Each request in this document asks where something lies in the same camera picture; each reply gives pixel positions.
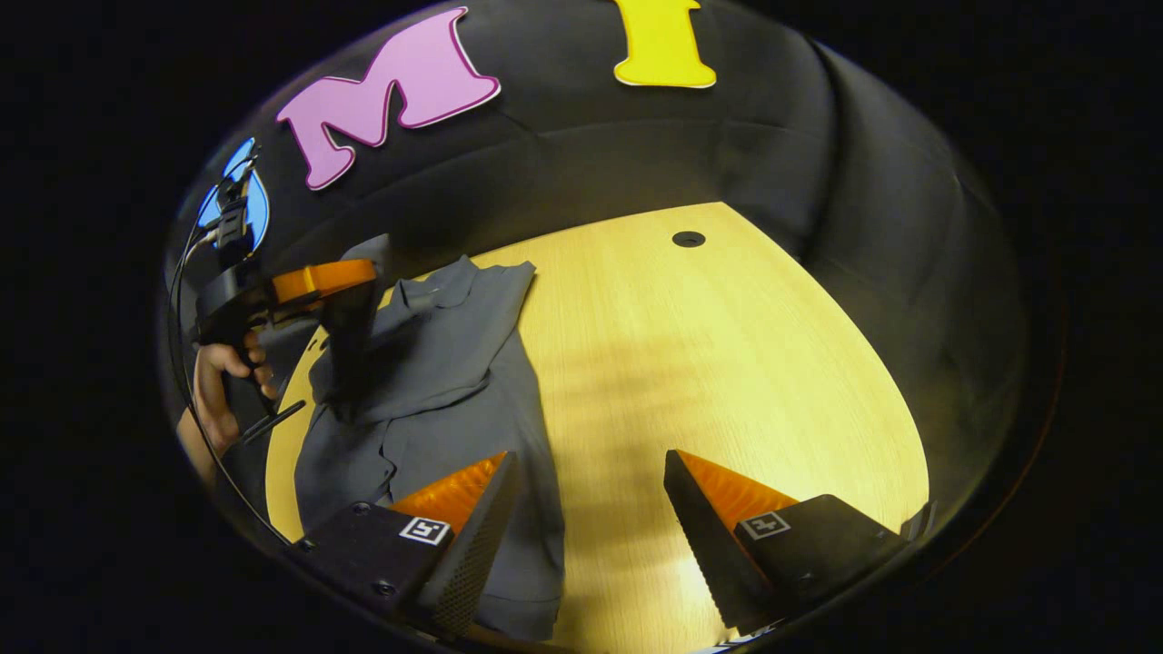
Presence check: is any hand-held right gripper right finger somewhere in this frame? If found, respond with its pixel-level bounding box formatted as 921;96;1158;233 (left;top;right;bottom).
663;449;938;636

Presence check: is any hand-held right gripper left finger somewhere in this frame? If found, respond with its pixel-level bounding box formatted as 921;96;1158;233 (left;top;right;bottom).
286;451;520;640

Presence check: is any grey button shirt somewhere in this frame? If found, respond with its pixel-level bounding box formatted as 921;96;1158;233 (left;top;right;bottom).
293;234;566;642

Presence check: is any black backdrop cloth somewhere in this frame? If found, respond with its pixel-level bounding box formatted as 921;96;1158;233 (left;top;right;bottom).
159;0;1028;564

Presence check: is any black cable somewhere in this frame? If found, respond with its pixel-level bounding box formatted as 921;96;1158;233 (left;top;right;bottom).
167;223;293;546

